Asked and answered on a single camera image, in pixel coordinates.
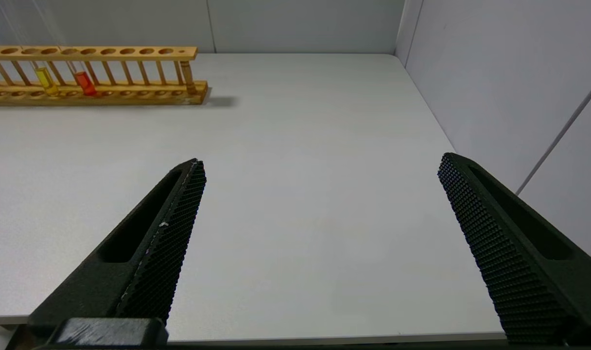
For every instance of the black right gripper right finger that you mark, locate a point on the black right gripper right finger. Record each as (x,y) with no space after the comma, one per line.
(519,253)

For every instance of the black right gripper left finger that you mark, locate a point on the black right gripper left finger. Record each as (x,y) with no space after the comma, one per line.
(145,262)

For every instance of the test tube with red pigment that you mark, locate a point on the test tube with red pigment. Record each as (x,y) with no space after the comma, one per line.
(85,83)

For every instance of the test tube with yellow pigment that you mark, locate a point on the test tube with yellow pigment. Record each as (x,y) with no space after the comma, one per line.
(46,80)

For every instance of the wooden test tube rack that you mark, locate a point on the wooden test tube rack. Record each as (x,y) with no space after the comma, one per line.
(130,51)

